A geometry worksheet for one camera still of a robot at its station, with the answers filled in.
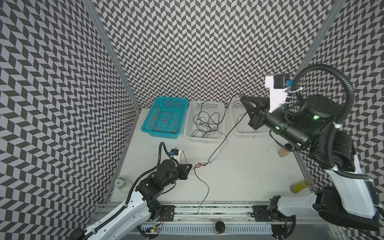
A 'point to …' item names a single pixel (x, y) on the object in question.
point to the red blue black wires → (200, 164)
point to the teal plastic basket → (176, 106)
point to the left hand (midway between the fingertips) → (193, 166)
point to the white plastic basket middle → (193, 107)
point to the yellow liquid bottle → (300, 185)
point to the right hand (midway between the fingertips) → (246, 96)
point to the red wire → (168, 118)
